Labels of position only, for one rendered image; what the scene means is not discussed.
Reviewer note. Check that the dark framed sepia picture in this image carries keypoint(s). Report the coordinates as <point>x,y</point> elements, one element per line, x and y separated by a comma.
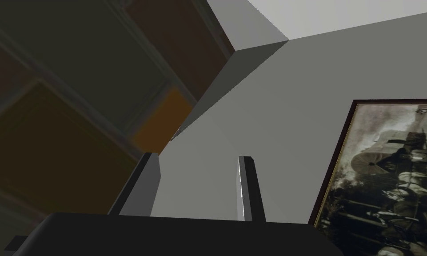
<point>387,177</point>

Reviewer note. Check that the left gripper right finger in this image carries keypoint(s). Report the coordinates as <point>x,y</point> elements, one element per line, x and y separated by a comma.
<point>249,192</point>

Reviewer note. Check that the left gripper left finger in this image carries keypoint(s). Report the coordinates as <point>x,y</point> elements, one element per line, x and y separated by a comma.
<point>142,192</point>

